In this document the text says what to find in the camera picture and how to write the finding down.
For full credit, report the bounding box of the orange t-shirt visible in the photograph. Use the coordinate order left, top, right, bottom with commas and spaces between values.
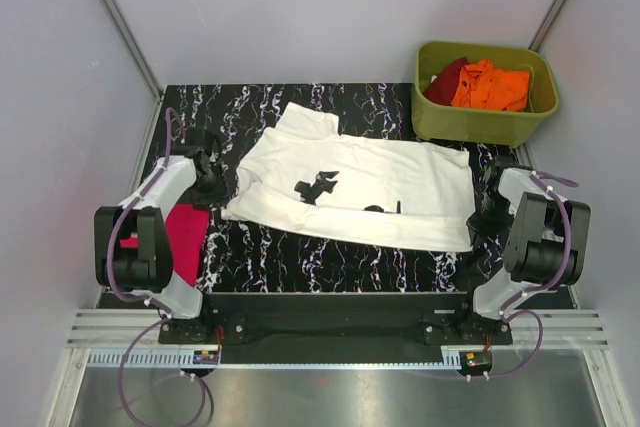
451, 59, 532, 112

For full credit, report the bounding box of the purple cable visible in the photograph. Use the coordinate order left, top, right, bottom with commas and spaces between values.
107, 106, 216, 423
409, 171, 581, 378

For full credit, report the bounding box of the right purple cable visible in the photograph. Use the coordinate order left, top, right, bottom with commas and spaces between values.
409, 171, 581, 378

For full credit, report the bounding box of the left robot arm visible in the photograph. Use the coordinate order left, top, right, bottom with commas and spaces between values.
94, 129, 228, 343

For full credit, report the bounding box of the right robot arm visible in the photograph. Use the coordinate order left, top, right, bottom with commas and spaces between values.
450, 157, 591, 344

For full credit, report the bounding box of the olive green plastic bin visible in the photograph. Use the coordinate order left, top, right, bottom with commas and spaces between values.
411, 41, 559, 147

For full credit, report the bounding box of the white printed t-shirt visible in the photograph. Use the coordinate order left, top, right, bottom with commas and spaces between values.
222, 103, 475, 253

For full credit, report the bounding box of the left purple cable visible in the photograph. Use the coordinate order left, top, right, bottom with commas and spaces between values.
107, 106, 216, 423

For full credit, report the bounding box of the dark red t-shirt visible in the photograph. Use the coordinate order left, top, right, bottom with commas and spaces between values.
423, 57, 469, 106

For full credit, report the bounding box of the folded pink t-shirt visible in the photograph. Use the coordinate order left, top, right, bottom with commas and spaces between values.
113, 203, 210, 292

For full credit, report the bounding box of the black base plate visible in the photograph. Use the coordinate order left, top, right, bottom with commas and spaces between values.
159, 293, 513, 368

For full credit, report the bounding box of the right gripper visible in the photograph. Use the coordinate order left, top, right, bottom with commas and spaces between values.
466, 192, 515, 250

